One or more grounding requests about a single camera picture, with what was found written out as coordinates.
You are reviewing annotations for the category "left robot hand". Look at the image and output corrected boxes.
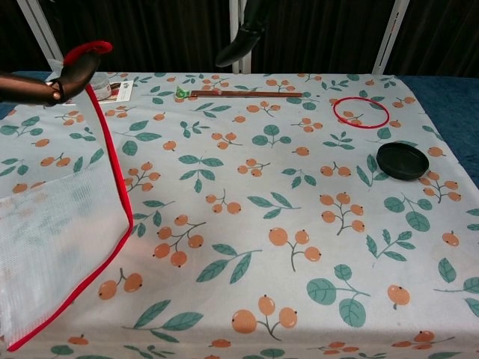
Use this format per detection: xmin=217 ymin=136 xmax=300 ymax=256
xmin=0 ymin=55 xmax=101 ymax=108

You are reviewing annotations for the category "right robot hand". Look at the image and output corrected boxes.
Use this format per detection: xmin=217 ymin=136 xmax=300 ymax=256
xmin=215 ymin=0 xmax=267 ymax=69

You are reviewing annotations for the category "white mesh zipper pouch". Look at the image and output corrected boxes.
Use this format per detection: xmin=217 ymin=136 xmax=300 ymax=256
xmin=0 ymin=39 xmax=135 ymax=352

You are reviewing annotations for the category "floral orange berry tablecloth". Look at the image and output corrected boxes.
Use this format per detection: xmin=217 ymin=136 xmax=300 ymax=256
xmin=0 ymin=70 xmax=479 ymax=359

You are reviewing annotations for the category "clear plastic jar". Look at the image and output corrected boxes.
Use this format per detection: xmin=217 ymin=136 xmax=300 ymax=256
xmin=88 ymin=73 xmax=110 ymax=101

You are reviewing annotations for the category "photo postcard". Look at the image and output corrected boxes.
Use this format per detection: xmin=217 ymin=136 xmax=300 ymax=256
xmin=61 ymin=79 xmax=135 ymax=107

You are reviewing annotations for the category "black pleated curtain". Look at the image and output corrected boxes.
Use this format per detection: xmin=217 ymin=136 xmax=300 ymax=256
xmin=0 ymin=0 xmax=479 ymax=82

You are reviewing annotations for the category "black round lid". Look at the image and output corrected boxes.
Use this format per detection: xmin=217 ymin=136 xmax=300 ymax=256
xmin=376 ymin=141 xmax=430 ymax=183

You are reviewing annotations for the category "white metal frame post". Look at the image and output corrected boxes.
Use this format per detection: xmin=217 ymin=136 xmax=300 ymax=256
xmin=16 ymin=0 xmax=70 ymax=72
xmin=372 ymin=0 xmax=411 ymax=76
xmin=228 ymin=0 xmax=252 ymax=74

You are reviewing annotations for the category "red thin ring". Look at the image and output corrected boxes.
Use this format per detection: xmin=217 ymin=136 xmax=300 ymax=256
xmin=332 ymin=96 xmax=391 ymax=131

